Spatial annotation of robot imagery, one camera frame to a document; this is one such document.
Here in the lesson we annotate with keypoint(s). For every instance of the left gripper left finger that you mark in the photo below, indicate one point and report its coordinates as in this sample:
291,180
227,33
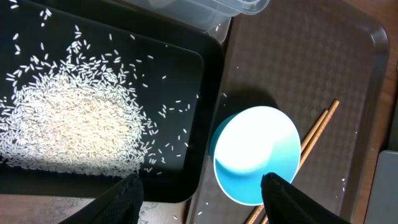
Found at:
120,204

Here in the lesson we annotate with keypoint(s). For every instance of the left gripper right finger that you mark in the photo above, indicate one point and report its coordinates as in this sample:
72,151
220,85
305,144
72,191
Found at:
285,204

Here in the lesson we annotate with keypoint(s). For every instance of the wooden chopstick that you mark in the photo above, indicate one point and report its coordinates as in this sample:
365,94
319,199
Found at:
257,211
310,145

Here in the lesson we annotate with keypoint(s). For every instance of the light blue small bowl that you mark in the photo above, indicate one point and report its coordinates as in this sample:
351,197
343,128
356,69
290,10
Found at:
250,144

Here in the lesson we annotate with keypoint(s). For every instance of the grey dishwasher rack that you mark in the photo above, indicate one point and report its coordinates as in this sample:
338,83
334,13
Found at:
382,207

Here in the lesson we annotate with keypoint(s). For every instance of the black waste tray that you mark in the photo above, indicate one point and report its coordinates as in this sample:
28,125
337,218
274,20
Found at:
176,73

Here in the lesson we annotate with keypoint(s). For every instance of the clear plastic waste bin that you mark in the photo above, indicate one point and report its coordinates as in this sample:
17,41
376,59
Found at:
211,17

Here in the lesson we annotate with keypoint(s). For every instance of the pile of white rice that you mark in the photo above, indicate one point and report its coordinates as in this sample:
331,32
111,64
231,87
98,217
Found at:
78,119

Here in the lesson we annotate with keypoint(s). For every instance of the brown serving tray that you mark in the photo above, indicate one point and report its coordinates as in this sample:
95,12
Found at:
300,56

